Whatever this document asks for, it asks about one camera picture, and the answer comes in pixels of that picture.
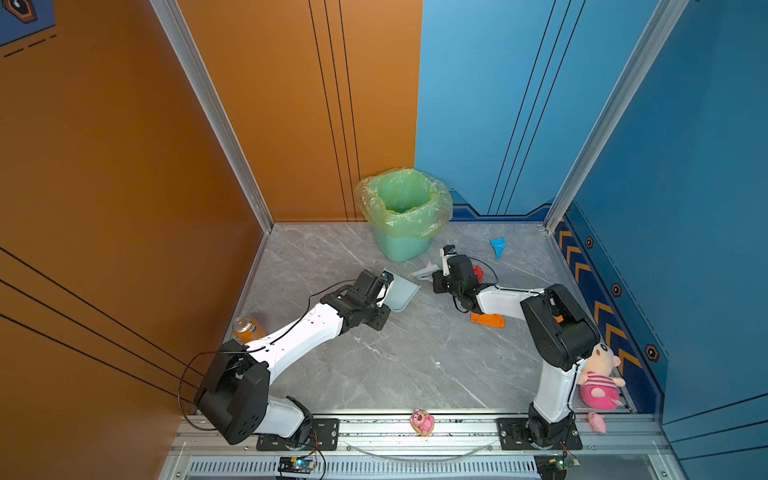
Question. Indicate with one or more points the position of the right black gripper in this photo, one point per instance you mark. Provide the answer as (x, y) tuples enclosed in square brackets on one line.
[(437, 281)]

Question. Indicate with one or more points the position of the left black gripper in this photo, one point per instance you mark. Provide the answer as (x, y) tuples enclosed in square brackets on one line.
[(381, 321)]

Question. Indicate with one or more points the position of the teal hand brush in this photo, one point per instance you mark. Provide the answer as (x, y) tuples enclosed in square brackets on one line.
[(426, 273)]

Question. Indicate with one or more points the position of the teal plastic dustpan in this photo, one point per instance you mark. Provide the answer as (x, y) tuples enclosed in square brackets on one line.
[(400, 293)]

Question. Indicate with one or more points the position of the red paper scrap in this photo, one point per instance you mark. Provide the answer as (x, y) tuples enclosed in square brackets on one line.
[(479, 273)]

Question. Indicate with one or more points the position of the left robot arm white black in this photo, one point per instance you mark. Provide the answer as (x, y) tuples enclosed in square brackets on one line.
[(234, 395)]

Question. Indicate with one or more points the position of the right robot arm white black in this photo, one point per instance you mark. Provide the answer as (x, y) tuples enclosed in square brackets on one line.
[(563, 334)]

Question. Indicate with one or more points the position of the orange paper scrap left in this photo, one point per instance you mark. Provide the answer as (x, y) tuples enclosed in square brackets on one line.
[(490, 320)]

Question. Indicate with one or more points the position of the blue paper scrap far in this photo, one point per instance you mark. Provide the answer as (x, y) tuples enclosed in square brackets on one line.
[(499, 246)]

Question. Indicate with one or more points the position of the green trash bin with bag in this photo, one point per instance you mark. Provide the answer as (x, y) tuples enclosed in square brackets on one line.
[(406, 209)]

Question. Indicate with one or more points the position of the pink pig toy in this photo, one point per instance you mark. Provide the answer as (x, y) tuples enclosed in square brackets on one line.
[(422, 422)]

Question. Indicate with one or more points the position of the orange soda can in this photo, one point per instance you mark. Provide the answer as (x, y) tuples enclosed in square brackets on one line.
[(247, 329)]

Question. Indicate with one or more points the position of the left green circuit board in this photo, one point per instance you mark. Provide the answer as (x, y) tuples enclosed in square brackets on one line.
[(296, 467)]

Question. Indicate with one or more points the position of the green circuit board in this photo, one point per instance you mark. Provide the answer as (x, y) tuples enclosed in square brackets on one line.
[(296, 467), (555, 468)]

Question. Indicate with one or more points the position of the plush doll pink dress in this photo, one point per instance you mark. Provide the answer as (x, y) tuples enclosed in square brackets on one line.
[(598, 387)]

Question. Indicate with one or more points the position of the small pink toy piece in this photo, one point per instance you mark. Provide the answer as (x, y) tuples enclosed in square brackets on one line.
[(597, 423)]

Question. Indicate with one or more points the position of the right green circuit board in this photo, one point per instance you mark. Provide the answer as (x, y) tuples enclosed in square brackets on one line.
[(555, 468)]

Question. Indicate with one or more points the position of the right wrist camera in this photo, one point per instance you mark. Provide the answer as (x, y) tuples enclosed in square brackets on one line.
[(447, 252)]

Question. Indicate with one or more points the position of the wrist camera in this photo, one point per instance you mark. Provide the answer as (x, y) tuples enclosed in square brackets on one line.
[(386, 279), (447, 252)]

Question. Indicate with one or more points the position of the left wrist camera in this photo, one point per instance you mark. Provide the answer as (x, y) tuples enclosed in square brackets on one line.
[(386, 279)]

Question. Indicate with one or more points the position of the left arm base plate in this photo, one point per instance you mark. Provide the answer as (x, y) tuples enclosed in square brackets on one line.
[(319, 432)]

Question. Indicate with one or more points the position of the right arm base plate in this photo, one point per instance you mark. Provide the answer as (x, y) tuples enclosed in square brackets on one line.
[(537, 434)]

